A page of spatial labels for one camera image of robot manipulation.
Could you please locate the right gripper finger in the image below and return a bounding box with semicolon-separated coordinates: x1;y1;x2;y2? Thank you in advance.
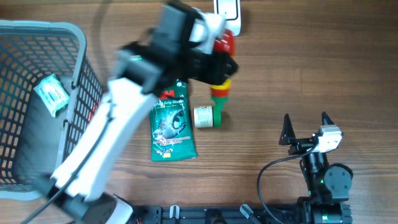
322;111;334;126
279;113;296;146

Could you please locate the red chili sauce bottle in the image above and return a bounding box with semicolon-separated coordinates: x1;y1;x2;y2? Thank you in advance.
210;29;235;128

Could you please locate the white jar green lid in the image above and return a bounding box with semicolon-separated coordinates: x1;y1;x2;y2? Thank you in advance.
193;106;221;128

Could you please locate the white barcode scanner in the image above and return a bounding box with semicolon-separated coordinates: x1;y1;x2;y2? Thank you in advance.
213;0;241;37

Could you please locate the green 3M gloves package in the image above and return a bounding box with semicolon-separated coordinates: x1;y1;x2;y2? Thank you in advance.
149;80;197;162

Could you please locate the teal wet wipes pack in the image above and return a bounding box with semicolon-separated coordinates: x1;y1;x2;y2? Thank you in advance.
34;73;70;118

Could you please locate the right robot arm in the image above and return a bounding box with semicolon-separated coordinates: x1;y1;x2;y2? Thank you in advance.
279;112;353;224

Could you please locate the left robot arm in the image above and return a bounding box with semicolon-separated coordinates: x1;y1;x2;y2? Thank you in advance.
47;1;238;223

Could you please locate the grey plastic shopping basket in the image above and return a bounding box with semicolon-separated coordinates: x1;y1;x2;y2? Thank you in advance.
1;20;103;201

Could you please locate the black right camera cable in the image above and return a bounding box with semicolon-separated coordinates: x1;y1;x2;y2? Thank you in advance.
256;143;318;224

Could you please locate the black camera cable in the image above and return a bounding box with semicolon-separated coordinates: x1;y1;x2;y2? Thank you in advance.
21;105;113;224
256;143;318;224

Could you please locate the black left camera cable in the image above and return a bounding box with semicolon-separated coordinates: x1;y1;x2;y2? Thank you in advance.
21;105;113;224

